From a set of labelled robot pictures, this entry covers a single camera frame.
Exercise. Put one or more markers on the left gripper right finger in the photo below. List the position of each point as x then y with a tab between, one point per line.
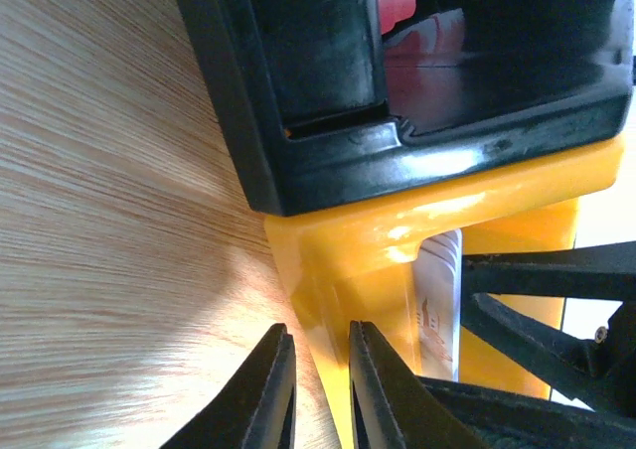
391	408

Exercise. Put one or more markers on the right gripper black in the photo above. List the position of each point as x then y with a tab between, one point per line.
600	374

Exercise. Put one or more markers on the white pink card stack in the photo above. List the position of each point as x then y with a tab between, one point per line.
437	287

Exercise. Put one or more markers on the yellow plastic bin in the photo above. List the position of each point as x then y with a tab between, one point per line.
354	262

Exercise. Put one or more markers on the black bin with red cards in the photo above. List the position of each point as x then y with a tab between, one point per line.
320	108

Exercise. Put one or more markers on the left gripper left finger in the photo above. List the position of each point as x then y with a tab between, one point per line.
256	408

